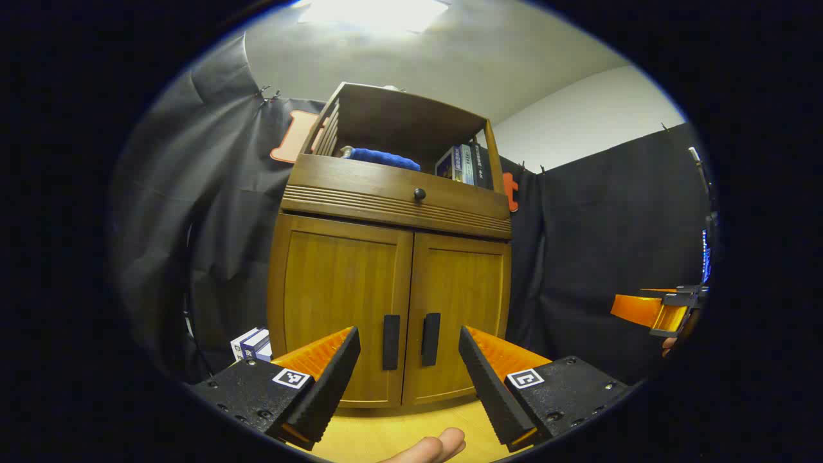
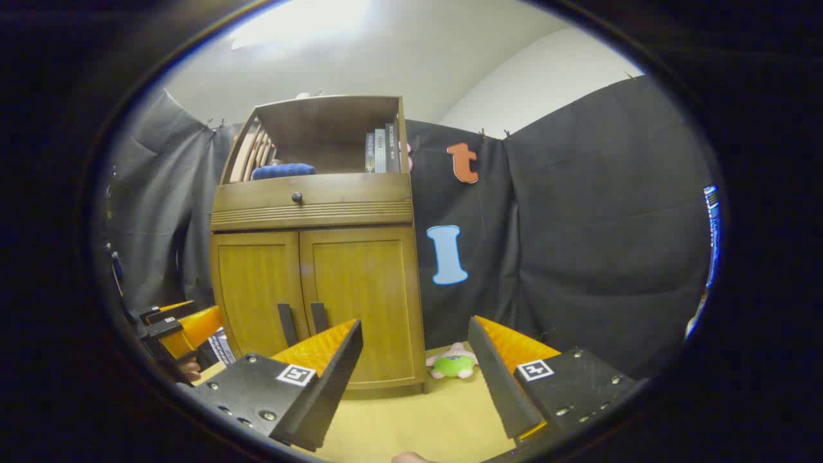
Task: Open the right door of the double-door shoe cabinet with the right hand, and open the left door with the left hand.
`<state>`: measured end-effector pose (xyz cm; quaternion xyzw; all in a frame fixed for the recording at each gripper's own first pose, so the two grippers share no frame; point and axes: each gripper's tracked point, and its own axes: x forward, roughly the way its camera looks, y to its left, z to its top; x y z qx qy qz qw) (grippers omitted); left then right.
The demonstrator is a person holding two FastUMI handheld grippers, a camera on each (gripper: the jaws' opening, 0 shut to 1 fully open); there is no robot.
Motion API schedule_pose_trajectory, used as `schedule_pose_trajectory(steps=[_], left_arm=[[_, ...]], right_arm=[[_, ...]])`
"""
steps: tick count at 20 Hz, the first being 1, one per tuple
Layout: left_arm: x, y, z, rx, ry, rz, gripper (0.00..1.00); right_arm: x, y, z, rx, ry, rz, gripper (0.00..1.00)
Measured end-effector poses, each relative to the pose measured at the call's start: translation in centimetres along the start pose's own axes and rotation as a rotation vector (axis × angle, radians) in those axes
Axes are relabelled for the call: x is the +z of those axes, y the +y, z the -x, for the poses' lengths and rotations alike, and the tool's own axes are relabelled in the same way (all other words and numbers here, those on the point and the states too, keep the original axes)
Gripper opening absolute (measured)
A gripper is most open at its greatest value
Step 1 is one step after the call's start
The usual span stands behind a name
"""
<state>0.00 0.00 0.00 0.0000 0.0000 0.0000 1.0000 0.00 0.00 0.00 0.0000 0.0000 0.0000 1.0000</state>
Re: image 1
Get wooden double-door shoe cabinet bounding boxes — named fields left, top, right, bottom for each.
left=267, top=82, right=513, bottom=409

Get black door handle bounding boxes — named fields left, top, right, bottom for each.
left=383, top=314, right=401, bottom=372
left=421, top=313, right=442, bottom=368

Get blue folded towel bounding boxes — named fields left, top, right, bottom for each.
left=347, top=147, right=422, bottom=172

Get black spine book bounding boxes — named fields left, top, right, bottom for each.
left=473, top=143, right=494, bottom=191

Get black backdrop cloth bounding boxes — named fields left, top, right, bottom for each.
left=109, top=32, right=714, bottom=386

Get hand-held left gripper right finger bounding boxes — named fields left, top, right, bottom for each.
left=458, top=325, right=629, bottom=453

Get ceiling light panel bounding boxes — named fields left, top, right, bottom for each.
left=294, top=0, right=451, bottom=34

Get wooden cabinet door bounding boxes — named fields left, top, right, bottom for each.
left=270, top=214, right=413, bottom=408
left=403, top=231, right=512, bottom=406

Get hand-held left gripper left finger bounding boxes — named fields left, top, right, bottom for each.
left=191, top=326, right=361, bottom=451

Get blue spine book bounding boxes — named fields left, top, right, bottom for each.
left=435, top=147, right=460, bottom=181

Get white cover book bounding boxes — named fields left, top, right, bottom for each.
left=230, top=328, right=261, bottom=361

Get wooden cabinet drawer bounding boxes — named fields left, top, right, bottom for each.
left=281, top=154, right=513, bottom=240

